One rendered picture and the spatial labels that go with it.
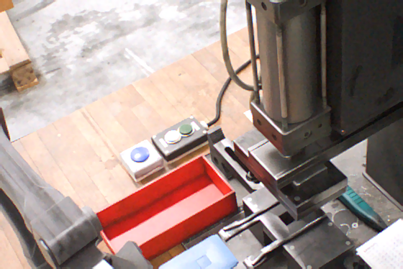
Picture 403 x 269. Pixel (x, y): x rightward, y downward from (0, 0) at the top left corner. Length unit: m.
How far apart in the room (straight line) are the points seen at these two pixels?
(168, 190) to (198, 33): 1.85
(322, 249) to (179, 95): 0.57
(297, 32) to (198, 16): 2.41
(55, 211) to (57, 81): 2.19
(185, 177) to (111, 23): 2.01
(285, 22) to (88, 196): 0.73
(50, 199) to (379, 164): 0.66
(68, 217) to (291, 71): 0.37
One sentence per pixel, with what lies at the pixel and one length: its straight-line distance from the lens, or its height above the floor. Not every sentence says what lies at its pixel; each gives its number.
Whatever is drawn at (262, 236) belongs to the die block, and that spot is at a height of 0.93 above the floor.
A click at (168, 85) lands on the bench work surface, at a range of 1.75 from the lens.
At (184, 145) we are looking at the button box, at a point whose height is 0.93.
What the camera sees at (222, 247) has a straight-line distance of 1.32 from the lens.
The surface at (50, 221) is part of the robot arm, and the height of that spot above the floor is 1.27.
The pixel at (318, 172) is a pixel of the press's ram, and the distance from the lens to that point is 1.20.
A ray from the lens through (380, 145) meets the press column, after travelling 1.43.
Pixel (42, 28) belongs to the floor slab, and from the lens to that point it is 3.55.
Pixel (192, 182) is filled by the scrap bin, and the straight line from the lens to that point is 1.54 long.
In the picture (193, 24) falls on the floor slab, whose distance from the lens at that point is 3.37.
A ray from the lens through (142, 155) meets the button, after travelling 1.56.
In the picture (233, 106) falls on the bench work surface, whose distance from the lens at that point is 1.68.
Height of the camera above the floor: 2.08
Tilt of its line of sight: 46 degrees down
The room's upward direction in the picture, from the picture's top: 10 degrees counter-clockwise
